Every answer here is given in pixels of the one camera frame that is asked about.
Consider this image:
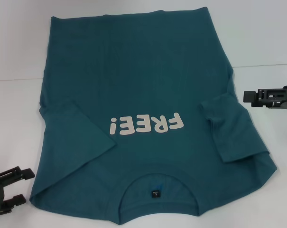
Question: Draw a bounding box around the teal T-shirt with FREE print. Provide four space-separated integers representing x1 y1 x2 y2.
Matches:
30 7 278 228

